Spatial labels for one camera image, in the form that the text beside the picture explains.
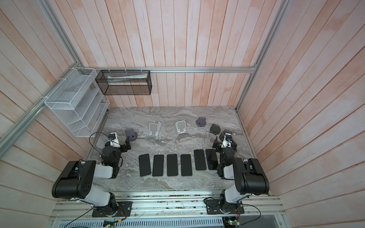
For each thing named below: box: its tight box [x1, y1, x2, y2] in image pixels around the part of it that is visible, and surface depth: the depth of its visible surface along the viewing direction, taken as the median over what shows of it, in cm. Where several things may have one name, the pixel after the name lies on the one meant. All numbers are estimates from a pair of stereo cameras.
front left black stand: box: [124, 128, 138, 142], surface depth 100 cm
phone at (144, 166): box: [138, 153, 151, 177], surface depth 91 cm
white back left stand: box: [148, 122, 162, 137], surface depth 106 cm
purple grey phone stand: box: [195, 116, 207, 127], surface depth 110 cm
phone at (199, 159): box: [193, 149, 207, 171], surface depth 93 cm
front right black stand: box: [209, 123, 221, 136], surface depth 105 cm
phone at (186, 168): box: [180, 154, 193, 176], surface depth 91 cm
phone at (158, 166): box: [152, 154, 164, 177], surface depth 91 cm
